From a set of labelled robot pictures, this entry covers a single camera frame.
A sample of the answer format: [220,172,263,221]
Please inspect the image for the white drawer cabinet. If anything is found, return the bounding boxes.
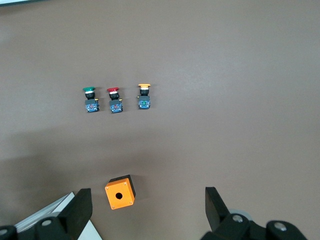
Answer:
[13,191,103,240]

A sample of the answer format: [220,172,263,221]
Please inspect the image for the orange button enclosure box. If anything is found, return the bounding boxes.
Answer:
[104,174,137,211]

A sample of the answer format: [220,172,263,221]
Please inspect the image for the yellow mushroom push button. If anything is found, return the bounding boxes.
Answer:
[136,83,152,110]

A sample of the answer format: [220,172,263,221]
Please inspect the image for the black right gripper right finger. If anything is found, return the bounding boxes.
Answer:
[201,186,309,240]

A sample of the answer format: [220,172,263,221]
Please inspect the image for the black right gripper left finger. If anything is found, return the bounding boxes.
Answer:
[0,188,94,240]

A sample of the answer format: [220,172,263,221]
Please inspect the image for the red mushroom push button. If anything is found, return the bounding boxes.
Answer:
[106,86,124,114]

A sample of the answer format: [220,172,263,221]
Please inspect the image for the green mushroom push button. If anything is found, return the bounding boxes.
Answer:
[82,85,100,113]

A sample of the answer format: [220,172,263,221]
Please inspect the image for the white table edge strip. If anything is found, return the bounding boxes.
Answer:
[0,0,48,8]

